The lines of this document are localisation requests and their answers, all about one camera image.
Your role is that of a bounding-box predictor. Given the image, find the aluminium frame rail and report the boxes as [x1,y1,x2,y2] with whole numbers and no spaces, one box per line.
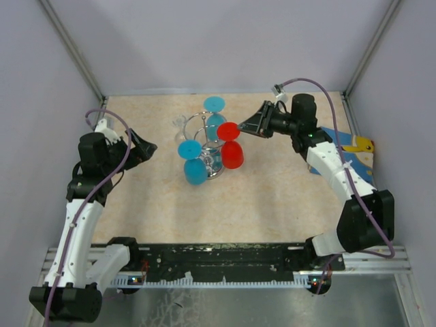
[40,247,413,275]

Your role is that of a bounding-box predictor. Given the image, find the white cable duct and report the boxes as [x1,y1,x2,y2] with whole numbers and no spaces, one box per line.
[108,275,320,289]

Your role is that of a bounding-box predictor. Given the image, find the right aluminium corner post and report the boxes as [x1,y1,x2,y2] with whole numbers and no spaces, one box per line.
[342,0,403,99]

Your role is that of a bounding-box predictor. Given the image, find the red wine glass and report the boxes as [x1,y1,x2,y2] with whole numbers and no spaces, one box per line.
[217,122,244,169]

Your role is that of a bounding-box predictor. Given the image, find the left aluminium corner post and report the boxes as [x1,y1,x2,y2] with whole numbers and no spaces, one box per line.
[37,0,106,104]

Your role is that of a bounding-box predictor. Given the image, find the blue cartoon cloth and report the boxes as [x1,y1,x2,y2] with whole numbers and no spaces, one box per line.
[308,125,375,187]

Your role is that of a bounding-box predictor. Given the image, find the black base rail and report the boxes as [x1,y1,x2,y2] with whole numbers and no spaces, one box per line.
[121,243,345,282]

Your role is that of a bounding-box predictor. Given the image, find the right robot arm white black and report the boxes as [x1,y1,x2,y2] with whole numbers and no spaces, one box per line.
[238,93,395,295]

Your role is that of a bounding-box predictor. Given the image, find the aluminium corner post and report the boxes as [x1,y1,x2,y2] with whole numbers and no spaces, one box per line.
[342,0,403,99]
[37,0,106,104]

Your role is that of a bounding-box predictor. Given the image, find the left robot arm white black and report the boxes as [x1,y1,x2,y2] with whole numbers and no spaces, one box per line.
[29,119,157,323]

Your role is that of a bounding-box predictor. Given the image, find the chrome wire glass rack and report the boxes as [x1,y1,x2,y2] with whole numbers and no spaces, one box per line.
[183,110,225,180]

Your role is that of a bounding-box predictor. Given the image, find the blue wine glass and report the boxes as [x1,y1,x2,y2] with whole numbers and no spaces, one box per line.
[178,140,208,185]
[203,96,226,141]

